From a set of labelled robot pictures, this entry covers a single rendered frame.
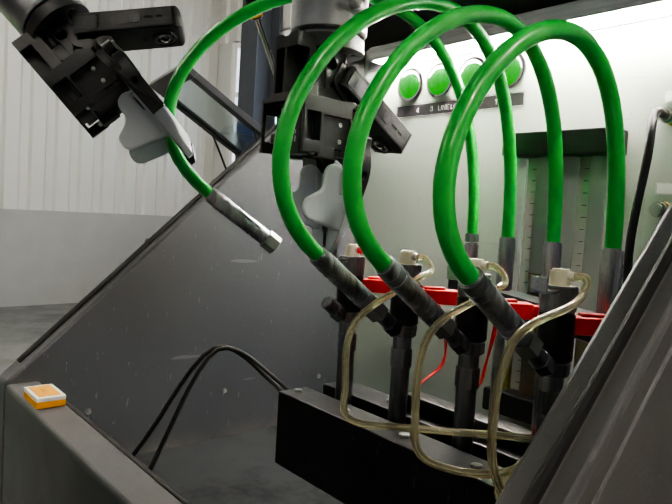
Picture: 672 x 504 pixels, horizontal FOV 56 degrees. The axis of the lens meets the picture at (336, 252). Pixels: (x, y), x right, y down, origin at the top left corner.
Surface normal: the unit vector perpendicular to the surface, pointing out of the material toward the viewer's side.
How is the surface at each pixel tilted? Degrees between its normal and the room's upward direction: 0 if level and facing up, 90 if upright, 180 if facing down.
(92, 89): 77
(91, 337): 90
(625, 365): 43
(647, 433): 90
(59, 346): 90
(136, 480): 0
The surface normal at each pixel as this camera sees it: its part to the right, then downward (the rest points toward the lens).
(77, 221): 0.69, 0.09
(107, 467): 0.06, -1.00
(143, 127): 0.07, -0.18
